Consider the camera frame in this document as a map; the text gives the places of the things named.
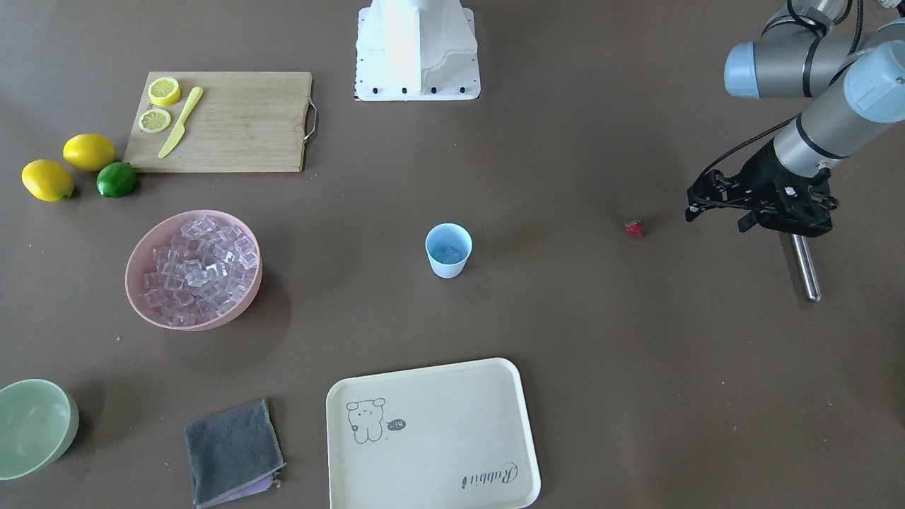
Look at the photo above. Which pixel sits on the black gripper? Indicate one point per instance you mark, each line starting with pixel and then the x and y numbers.
pixel 763 170

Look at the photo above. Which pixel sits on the red strawberry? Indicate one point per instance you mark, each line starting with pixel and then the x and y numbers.
pixel 635 228

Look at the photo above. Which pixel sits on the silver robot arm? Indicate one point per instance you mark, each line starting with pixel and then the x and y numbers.
pixel 855 84

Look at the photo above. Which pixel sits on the blue plastic cup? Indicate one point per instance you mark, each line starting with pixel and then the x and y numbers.
pixel 443 235

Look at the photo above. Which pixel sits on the clear ice cubes pile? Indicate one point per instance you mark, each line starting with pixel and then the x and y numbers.
pixel 201 268

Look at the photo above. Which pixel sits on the steel muddler black tip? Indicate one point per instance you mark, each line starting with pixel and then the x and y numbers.
pixel 806 268

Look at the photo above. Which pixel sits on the cream rabbit tray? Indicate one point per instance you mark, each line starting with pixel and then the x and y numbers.
pixel 451 436

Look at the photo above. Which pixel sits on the wooden cutting board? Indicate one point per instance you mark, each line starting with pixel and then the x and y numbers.
pixel 258 121

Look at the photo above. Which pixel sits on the yellow plastic knife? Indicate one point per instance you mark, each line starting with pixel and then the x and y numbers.
pixel 178 130

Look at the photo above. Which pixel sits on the grey folded cloth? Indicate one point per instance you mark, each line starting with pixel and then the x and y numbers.
pixel 233 454

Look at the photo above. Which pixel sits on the lemon half near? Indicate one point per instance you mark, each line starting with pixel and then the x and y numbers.
pixel 164 91

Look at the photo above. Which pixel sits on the lemon half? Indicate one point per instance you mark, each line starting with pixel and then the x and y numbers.
pixel 154 121
pixel 164 91

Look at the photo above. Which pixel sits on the lemon half far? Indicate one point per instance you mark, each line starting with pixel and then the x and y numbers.
pixel 154 121

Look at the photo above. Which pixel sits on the pink bowl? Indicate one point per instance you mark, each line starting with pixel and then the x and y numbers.
pixel 244 283

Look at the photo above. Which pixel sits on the green lime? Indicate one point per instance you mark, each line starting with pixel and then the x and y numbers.
pixel 116 180

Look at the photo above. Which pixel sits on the whole yellow lemon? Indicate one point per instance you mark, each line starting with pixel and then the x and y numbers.
pixel 47 180
pixel 89 152

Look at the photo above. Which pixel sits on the green bowl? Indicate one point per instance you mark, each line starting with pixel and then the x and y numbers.
pixel 39 421

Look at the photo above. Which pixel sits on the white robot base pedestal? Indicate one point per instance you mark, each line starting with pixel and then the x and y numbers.
pixel 416 51

